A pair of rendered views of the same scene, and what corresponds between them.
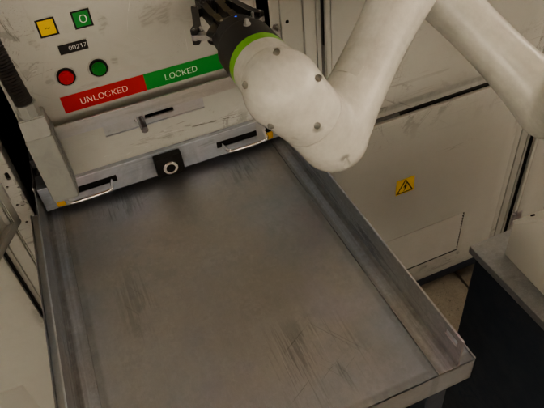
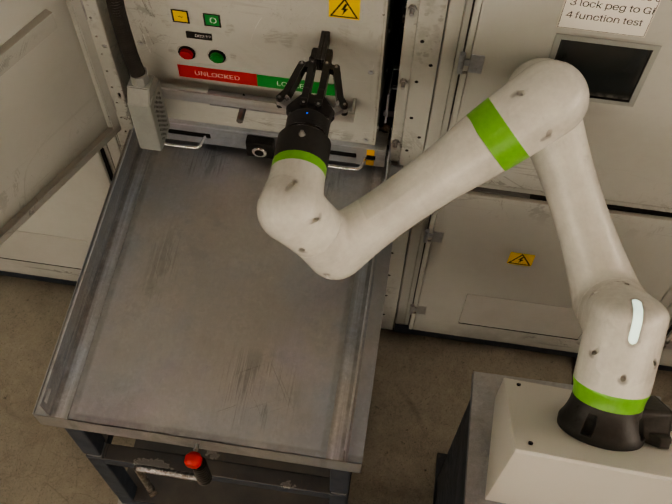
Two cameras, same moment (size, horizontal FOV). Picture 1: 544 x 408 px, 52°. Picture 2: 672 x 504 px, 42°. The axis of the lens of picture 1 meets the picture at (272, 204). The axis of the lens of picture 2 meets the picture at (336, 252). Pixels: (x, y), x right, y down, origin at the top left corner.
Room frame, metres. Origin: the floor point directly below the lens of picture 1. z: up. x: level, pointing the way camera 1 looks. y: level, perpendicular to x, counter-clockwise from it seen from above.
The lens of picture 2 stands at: (-0.01, -0.42, 2.41)
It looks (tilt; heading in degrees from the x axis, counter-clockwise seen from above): 60 degrees down; 25
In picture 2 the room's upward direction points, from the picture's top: 2 degrees clockwise
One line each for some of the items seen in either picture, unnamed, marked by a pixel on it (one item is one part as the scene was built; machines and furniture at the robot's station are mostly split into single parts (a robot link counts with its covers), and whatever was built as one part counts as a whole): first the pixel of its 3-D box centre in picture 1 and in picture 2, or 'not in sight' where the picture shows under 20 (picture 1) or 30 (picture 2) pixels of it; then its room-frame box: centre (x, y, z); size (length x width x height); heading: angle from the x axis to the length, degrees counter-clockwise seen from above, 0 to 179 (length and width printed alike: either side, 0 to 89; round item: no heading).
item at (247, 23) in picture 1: (252, 56); (302, 153); (0.76, 0.00, 1.22); 0.09 x 0.06 x 0.12; 108
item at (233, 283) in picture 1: (218, 285); (234, 285); (0.66, 0.12, 0.82); 0.68 x 0.62 x 0.06; 18
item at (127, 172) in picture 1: (164, 155); (263, 134); (0.98, 0.22, 0.89); 0.54 x 0.05 x 0.06; 108
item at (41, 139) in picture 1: (48, 153); (148, 108); (0.84, 0.39, 1.04); 0.08 x 0.05 x 0.17; 18
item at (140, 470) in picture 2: not in sight; (174, 478); (0.30, 0.07, 0.62); 0.17 x 0.03 x 0.30; 107
